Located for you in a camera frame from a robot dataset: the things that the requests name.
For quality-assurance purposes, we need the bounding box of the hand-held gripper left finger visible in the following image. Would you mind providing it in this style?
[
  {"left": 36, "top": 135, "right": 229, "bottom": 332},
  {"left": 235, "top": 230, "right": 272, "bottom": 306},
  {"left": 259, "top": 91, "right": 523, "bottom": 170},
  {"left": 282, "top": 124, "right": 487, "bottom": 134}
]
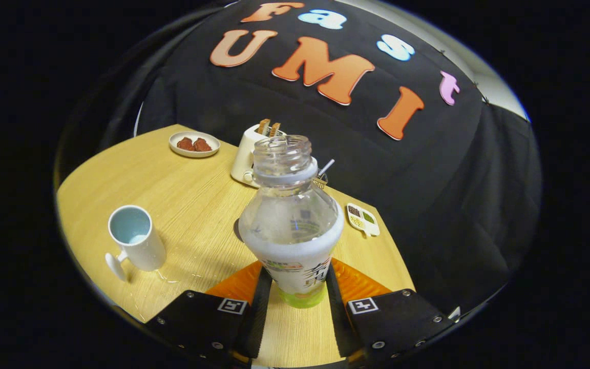
[{"left": 144, "top": 260, "right": 273, "bottom": 365}]

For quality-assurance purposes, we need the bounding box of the wooden table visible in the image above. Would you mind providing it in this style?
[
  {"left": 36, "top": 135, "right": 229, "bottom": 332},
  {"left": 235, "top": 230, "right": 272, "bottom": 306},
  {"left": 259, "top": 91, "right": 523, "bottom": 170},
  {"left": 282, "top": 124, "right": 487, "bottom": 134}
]
[{"left": 55, "top": 124, "right": 416, "bottom": 367}]

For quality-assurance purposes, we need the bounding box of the white divided dish with beans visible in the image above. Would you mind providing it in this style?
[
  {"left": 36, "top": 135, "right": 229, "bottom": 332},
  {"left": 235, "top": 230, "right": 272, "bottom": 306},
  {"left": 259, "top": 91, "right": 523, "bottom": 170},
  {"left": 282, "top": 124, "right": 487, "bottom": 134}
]
[{"left": 346, "top": 203, "right": 381, "bottom": 238}]

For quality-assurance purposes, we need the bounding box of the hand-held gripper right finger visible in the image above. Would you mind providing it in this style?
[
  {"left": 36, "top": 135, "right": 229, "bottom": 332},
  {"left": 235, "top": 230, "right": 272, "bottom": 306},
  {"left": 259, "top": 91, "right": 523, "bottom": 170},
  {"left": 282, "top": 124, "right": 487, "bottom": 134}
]
[{"left": 326, "top": 258, "right": 454, "bottom": 365}]

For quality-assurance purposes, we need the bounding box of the white toaster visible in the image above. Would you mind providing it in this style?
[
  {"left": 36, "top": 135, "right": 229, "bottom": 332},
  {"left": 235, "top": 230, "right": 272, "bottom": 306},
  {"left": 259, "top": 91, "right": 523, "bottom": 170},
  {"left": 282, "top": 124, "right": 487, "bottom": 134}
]
[{"left": 230, "top": 125, "right": 288, "bottom": 188}]

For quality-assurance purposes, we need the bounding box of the white round plate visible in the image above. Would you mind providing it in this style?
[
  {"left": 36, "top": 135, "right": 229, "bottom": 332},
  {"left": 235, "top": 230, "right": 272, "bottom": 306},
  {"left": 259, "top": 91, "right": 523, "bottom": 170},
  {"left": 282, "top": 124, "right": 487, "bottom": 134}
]
[{"left": 169, "top": 131, "right": 221, "bottom": 158}]

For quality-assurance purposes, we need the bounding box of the clear juice bottle green label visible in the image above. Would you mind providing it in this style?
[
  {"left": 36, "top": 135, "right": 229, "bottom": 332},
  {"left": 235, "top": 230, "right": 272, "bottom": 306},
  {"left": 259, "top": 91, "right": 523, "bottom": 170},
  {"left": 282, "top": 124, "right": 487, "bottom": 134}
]
[{"left": 238, "top": 135, "right": 345, "bottom": 309}]

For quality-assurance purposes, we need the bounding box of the white cup blue inside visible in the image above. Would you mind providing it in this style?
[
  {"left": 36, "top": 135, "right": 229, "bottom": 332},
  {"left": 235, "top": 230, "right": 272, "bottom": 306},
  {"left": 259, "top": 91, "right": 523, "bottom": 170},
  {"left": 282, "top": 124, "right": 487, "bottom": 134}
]
[{"left": 104, "top": 205, "right": 167, "bottom": 282}]

